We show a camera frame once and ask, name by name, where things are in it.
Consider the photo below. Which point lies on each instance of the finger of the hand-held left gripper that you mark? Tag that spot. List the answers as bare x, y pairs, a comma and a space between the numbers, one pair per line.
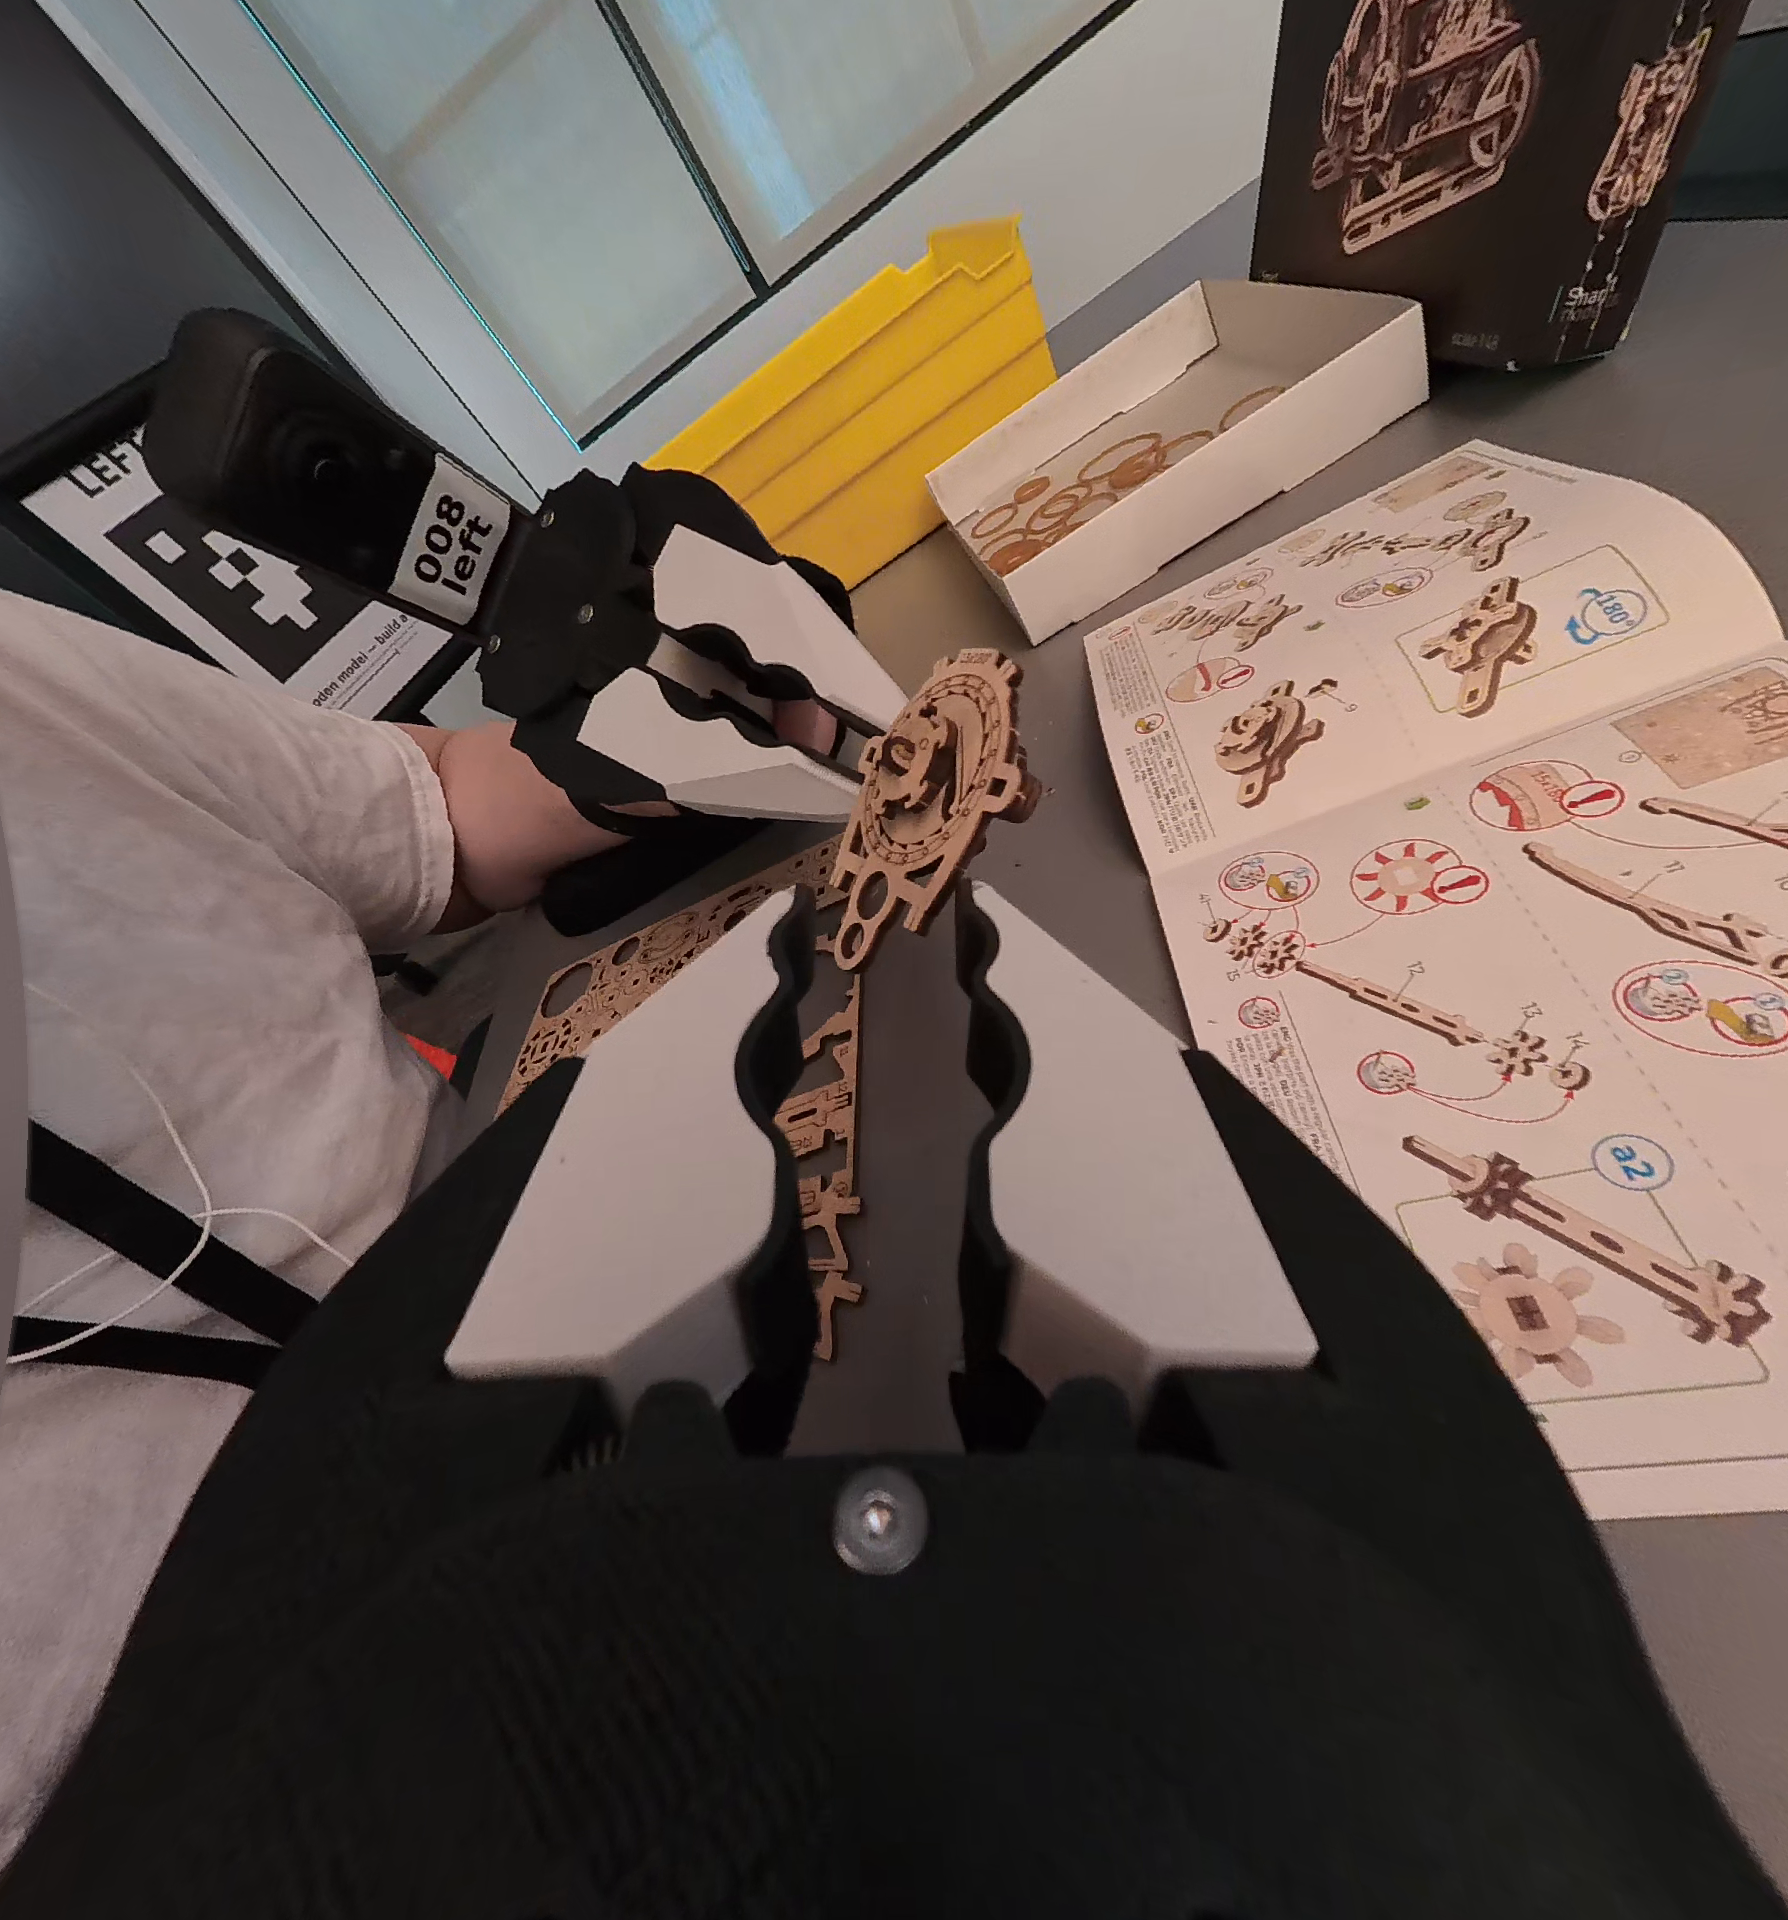
714, 774
753, 593

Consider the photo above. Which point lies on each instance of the pile of wooden rings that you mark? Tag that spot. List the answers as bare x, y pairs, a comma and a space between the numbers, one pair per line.
1051, 510

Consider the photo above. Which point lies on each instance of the round wooden model assembly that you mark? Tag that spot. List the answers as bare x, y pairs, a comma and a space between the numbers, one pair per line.
931, 811

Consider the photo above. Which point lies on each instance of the dark model kit box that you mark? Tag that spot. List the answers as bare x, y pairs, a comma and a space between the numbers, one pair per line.
1509, 299

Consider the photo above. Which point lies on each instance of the glass window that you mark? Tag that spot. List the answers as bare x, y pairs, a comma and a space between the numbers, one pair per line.
534, 180

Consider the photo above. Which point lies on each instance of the laser-cut wooden parts sheet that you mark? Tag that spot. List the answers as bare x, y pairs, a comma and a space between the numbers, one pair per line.
818, 1117

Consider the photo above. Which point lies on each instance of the paper instruction booklet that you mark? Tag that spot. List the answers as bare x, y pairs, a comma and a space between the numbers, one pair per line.
1690, 572

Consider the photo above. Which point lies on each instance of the small orange object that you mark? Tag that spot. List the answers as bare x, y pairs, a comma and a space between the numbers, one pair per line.
442, 1061

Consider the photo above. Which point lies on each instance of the person's white shirt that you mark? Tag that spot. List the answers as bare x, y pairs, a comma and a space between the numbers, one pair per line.
159, 1500

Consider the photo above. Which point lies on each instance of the white cardboard tray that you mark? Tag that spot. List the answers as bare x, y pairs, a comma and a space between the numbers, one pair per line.
1224, 495

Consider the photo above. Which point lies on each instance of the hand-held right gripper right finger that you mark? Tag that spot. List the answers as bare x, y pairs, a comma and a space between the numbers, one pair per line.
1134, 1200

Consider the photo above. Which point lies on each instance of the yellow plastic bin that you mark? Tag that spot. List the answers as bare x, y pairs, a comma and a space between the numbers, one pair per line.
864, 435

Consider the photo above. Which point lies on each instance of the person's left hand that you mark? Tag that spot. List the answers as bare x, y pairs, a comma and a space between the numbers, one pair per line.
511, 819

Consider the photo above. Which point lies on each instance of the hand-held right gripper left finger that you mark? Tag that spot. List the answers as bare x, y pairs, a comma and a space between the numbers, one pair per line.
624, 1230

